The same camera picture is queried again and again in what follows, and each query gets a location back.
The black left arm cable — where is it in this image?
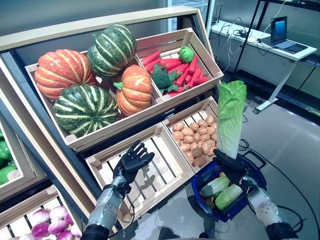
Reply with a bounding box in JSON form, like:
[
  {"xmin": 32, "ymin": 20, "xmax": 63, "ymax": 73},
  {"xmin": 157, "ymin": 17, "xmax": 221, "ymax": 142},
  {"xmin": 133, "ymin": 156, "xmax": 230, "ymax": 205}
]
[{"xmin": 108, "ymin": 194, "xmax": 136, "ymax": 238}]

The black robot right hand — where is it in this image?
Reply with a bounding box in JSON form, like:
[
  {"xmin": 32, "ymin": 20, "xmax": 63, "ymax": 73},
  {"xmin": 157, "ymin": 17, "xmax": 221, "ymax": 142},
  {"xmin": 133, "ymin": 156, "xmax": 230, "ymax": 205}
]
[{"xmin": 213, "ymin": 148, "xmax": 253, "ymax": 187}]

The green striped pumpkin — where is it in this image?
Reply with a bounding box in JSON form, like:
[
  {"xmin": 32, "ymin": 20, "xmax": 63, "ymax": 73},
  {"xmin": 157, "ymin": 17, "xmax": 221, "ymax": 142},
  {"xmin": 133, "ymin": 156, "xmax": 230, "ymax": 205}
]
[
  {"xmin": 52, "ymin": 84, "xmax": 120, "ymax": 139},
  {"xmin": 86, "ymin": 24, "xmax": 138, "ymax": 80}
]

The black antenna router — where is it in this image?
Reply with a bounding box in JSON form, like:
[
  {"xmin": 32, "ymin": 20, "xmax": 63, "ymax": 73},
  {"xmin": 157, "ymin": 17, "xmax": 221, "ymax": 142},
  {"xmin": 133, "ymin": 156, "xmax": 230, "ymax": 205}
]
[{"xmin": 211, "ymin": 2, "xmax": 224, "ymax": 26}]

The black floor cable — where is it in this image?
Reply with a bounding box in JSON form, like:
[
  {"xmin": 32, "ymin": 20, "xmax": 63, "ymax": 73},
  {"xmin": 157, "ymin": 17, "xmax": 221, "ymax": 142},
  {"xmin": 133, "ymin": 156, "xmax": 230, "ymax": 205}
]
[{"xmin": 262, "ymin": 157, "xmax": 320, "ymax": 227}]

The small orange pumpkin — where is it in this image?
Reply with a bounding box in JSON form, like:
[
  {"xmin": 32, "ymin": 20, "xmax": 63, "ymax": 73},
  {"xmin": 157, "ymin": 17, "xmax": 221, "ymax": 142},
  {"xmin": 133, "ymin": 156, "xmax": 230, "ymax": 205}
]
[{"xmin": 113, "ymin": 64, "xmax": 153, "ymax": 117}]

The open grey laptop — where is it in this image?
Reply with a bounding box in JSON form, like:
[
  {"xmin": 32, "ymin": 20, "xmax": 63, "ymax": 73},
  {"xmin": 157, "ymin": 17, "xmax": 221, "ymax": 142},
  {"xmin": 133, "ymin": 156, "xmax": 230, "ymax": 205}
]
[{"xmin": 270, "ymin": 16, "xmax": 310, "ymax": 55}]

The red toy carrot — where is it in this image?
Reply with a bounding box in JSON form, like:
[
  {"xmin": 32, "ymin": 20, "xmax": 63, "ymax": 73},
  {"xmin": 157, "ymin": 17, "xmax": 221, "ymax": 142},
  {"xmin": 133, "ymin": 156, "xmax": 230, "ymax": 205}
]
[
  {"xmin": 193, "ymin": 75, "xmax": 210, "ymax": 86},
  {"xmin": 174, "ymin": 65, "xmax": 191, "ymax": 87},
  {"xmin": 144, "ymin": 57, "xmax": 162, "ymax": 73},
  {"xmin": 189, "ymin": 67, "xmax": 202, "ymax": 88},
  {"xmin": 159, "ymin": 58, "xmax": 181, "ymax": 66},
  {"xmin": 187, "ymin": 54, "xmax": 199, "ymax": 76},
  {"xmin": 140, "ymin": 51, "xmax": 162, "ymax": 66}
]

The large orange pumpkin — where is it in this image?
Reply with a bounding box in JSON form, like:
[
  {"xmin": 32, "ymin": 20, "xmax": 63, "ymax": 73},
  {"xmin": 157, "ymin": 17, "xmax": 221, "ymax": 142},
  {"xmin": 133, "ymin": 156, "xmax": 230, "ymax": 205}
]
[{"xmin": 34, "ymin": 49, "xmax": 100, "ymax": 101}]

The wide wooden slat crate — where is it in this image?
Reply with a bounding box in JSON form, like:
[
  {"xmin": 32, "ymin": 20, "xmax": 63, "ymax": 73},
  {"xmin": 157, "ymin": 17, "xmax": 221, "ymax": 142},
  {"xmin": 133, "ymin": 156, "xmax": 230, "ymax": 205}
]
[{"xmin": 24, "ymin": 49, "xmax": 166, "ymax": 152}]

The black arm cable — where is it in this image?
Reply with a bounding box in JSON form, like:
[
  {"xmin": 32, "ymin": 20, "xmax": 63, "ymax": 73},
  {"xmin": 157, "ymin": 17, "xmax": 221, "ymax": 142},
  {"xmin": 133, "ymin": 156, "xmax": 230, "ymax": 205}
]
[
  {"xmin": 276, "ymin": 203, "xmax": 308, "ymax": 232},
  {"xmin": 108, "ymin": 194, "xmax": 136, "ymax": 238}
]

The napa cabbage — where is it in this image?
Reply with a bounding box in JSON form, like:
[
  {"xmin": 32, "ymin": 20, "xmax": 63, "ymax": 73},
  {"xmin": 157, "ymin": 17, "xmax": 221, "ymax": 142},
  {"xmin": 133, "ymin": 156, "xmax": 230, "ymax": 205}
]
[
  {"xmin": 214, "ymin": 184, "xmax": 244, "ymax": 211},
  {"xmin": 216, "ymin": 80, "xmax": 248, "ymax": 160},
  {"xmin": 200, "ymin": 176, "xmax": 231, "ymax": 198}
]

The wooden display shelf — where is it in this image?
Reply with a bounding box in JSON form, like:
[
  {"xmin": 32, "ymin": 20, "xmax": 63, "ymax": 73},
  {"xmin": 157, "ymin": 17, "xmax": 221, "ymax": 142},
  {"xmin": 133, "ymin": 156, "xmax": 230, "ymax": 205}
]
[{"xmin": 0, "ymin": 6, "xmax": 225, "ymax": 226}]

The broccoli with leaves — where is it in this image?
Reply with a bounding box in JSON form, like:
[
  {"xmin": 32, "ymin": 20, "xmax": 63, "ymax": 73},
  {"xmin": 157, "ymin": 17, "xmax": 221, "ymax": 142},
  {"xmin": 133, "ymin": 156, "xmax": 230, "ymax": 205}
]
[{"xmin": 151, "ymin": 64, "xmax": 183, "ymax": 95}]

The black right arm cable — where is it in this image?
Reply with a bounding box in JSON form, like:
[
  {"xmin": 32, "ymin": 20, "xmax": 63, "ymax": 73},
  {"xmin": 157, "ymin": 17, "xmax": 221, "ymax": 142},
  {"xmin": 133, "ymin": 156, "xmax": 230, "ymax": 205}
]
[{"xmin": 276, "ymin": 203, "xmax": 308, "ymax": 232}]

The white desk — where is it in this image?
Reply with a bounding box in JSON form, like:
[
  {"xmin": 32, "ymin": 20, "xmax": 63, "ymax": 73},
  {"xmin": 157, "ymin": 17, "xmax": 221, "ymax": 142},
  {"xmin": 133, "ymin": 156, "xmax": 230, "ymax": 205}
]
[{"xmin": 209, "ymin": 19, "xmax": 319, "ymax": 115}]

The black tripod stand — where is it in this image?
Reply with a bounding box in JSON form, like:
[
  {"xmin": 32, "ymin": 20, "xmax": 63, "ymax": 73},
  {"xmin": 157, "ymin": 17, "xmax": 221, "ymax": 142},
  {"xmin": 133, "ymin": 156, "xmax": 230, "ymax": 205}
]
[{"xmin": 234, "ymin": 0, "xmax": 262, "ymax": 73}]

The blue plastic shopping basket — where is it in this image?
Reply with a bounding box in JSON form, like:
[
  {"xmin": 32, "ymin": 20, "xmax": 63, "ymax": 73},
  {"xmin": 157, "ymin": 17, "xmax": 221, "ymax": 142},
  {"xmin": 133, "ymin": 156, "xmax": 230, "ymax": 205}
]
[{"xmin": 191, "ymin": 149, "xmax": 268, "ymax": 224}]

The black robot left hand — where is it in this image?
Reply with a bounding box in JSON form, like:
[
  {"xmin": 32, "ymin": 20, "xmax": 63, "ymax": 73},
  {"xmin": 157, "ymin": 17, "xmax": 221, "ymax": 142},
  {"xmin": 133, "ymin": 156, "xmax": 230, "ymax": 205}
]
[{"xmin": 112, "ymin": 139, "xmax": 155, "ymax": 187}]

